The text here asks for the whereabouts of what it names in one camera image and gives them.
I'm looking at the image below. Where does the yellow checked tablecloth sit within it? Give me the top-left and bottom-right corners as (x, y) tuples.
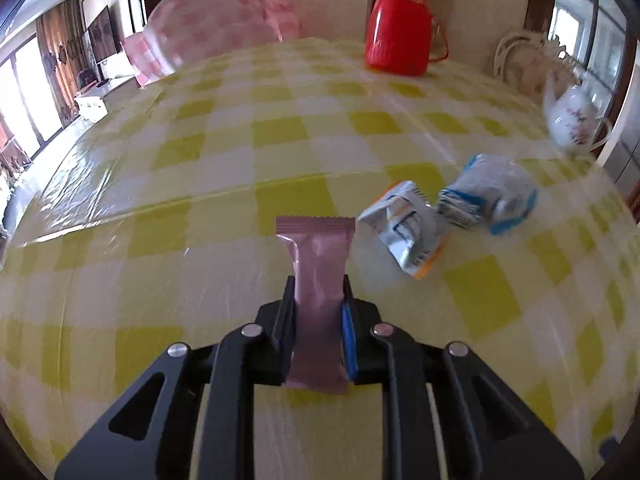
(0, 35), (633, 480)

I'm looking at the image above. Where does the brown curtain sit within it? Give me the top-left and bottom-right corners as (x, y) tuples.
(35, 2), (97, 127)

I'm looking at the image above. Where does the ornate white chair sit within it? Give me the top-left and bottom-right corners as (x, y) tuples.
(492, 30), (596, 107)

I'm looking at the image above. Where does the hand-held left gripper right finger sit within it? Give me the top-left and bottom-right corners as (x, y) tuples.
(341, 275), (585, 480)

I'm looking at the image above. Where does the white blue-edged snack packet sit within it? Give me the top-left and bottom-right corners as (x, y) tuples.
(439, 154), (539, 237)

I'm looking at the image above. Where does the white television cabinet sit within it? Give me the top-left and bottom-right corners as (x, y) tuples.
(74, 92), (109, 122)

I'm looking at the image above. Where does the pink snack packet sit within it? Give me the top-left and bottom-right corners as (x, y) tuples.
(276, 216), (357, 395)

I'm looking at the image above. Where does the white orange-edged snack packet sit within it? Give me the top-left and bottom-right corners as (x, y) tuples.
(357, 180), (451, 281)

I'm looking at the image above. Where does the red thermos jug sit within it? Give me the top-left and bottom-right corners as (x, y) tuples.
(364, 0), (449, 77)

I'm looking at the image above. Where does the white floral teapot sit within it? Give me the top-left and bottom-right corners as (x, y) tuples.
(542, 85), (614, 157)

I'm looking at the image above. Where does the flat screen television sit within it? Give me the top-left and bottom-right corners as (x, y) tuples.
(82, 5), (121, 69)

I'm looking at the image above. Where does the pink checked cloth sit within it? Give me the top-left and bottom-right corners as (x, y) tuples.
(122, 0), (302, 87)

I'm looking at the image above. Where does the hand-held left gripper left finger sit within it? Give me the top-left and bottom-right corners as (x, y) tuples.
(55, 275), (302, 480)

